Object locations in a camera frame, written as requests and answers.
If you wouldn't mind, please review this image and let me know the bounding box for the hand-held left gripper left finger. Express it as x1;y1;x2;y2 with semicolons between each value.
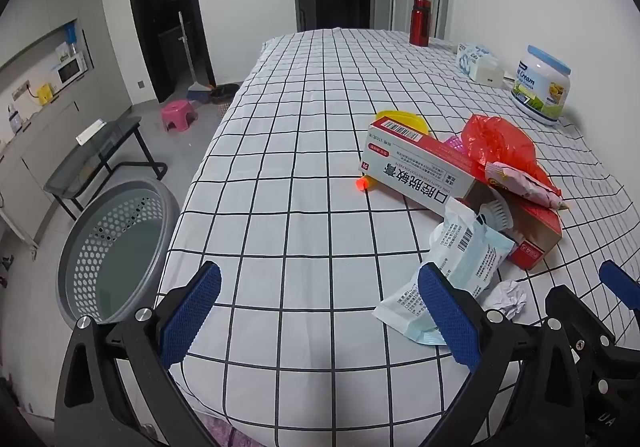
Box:
54;261;223;447

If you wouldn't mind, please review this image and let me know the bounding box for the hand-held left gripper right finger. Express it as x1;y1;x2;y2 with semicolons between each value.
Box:
417;262;593;447

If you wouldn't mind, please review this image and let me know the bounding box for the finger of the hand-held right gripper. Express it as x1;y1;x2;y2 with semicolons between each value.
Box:
545;284;620;353
599;260;640;312

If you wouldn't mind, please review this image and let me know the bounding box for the white wipes packet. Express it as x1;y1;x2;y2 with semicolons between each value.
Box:
372;197;516;345

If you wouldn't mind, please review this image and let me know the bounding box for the white brush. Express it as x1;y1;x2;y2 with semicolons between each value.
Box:
475;199;516;233

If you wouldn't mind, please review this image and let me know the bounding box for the grey perforated plastic basket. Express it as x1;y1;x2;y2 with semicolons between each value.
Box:
56;179;182;328

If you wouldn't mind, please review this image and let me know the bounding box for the pink snack packet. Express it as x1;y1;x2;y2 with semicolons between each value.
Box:
484;161;572;212

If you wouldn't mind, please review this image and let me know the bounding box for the crumpled white paper ball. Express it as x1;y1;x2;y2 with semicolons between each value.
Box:
482;279;528;323

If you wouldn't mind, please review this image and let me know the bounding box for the purple patterned cloth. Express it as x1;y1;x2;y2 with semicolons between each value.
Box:
200;419;281;447

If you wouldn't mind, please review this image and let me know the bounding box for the red and white toothpaste box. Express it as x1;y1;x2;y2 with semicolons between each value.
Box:
357;121;488;218

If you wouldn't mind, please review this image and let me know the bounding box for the red plastic bag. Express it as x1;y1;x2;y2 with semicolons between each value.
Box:
460;114;563;198

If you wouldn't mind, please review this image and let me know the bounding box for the dark glass coffee table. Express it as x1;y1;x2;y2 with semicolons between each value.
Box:
44;117;168;220

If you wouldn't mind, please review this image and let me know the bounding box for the white black checked tablecloth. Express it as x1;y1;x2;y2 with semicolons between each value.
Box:
115;28;640;447

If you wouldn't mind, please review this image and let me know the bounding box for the pink plastic stool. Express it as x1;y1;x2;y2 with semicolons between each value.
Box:
161;100;197;132

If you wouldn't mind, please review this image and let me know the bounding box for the yellow plastic lid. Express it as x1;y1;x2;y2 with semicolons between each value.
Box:
375;110;432;135

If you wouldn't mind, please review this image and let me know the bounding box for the white paper booklet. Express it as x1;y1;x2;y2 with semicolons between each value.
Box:
76;119;107;145

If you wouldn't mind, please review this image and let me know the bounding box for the milk powder can blue lid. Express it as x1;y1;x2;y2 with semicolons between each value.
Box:
510;45;572;126

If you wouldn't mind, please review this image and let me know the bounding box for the brown waste bin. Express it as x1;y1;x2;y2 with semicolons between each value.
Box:
210;83;241;106

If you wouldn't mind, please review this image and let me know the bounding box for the broom with blue bristles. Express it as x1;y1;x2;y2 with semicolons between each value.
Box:
177;12;212;102

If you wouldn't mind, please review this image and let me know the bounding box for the small white box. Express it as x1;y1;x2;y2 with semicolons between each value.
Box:
470;58;506;88

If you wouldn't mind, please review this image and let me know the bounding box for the blue white tissue pack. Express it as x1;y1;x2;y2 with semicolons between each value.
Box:
455;42;493;78

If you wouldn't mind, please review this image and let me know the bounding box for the white microwave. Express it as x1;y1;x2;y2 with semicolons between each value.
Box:
52;52;87;88

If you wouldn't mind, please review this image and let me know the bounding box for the red water bottle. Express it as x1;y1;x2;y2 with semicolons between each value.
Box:
409;0;432;46

